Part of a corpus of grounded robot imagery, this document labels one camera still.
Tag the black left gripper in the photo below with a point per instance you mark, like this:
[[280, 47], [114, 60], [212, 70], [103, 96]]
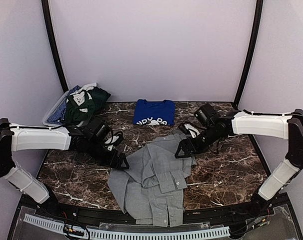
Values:
[[122, 156]]

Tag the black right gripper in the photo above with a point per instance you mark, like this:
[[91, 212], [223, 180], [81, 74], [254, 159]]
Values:
[[184, 143]]

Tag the grey button shirt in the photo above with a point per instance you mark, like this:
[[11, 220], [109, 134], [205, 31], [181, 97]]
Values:
[[154, 173]]

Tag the blue printed t-shirt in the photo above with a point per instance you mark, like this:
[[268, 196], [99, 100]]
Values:
[[154, 113]]

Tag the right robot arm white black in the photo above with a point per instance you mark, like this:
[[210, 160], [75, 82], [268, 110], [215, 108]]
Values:
[[287, 127]]

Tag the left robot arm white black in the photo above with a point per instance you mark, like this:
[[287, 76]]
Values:
[[16, 138]]

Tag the dark garment under pile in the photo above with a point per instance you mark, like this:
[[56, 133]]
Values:
[[99, 97]]

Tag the grey plastic laundry basket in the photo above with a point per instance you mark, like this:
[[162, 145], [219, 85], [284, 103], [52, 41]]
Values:
[[66, 111]]

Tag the dark green white garment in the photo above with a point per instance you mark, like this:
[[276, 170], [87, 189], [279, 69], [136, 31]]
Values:
[[80, 107]]

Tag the blue patterned garment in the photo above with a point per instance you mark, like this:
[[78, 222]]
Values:
[[56, 114]]

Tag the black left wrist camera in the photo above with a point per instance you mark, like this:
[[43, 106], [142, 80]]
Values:
[[99, 132]]

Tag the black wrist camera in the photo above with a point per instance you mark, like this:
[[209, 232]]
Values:
[[206, 115], [99, 132]]

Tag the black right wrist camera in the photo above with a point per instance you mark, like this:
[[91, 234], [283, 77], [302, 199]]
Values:
[[206, 115]]

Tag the white slotted cable duct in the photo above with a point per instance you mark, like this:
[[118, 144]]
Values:
[[128, 233]]

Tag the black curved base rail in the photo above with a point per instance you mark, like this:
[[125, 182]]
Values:
[[163, 214]]

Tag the right black frame post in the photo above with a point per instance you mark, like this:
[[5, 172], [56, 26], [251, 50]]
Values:
[[250, 52]]

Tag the black frame post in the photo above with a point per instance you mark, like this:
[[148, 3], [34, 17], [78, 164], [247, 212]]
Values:
[[53, 45], [250, 52]]

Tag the left black frame post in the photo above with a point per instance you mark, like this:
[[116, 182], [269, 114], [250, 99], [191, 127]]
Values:
[[53, 45]]

